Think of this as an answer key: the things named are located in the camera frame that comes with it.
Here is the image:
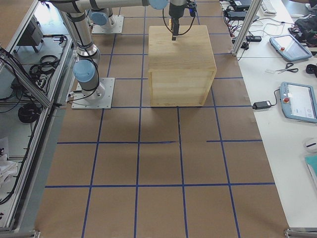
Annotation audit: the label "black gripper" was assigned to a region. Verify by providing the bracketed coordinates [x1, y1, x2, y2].
[169, 0, 197, 41]

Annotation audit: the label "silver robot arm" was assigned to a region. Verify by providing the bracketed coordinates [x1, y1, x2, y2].
[50, 0, 197, 71]
[88, 8, 117, 29]

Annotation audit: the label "wooden drawer cabinet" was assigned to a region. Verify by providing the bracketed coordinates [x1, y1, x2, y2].
[148, 25, 217, 107]

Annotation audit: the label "white keyboard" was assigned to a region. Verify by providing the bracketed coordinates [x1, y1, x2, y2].
[260, 0, 277, 16]

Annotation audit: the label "far teach pendant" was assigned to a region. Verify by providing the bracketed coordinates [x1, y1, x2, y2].
[269, 34, 313, 62]

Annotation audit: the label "teach pendant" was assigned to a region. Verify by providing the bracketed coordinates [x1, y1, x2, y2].
[269, 34, 313, 62]
[280, 82, 317, 123]

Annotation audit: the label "black power adapter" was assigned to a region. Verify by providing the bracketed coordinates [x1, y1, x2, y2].
[252, 100, 272, 110]

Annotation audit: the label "black electronics box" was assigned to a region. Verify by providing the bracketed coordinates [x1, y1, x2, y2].
[17, 18, 44, 53]

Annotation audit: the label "near teach pendant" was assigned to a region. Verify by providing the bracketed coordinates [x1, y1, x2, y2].
[280, 82, 317, 123]

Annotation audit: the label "white round device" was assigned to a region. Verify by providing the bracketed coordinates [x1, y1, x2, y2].
[304, 137, 317, 153]

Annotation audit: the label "teal notebook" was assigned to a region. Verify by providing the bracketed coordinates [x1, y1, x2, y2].
[305, 155, 317, 186]

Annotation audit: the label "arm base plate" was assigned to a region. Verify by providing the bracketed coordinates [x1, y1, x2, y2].
[91, 14, 124, 35]
[71, 77, 115, 110]

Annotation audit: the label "aluminium frame post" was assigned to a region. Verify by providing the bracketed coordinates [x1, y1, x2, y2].
[231, 0, 262, 56]

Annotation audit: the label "black handled scissors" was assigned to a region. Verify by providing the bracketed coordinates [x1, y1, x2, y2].
[275, 62, 299, 74]

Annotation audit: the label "coiled black cable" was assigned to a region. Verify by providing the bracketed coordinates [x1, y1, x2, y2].
[17, 103, 39, 124]

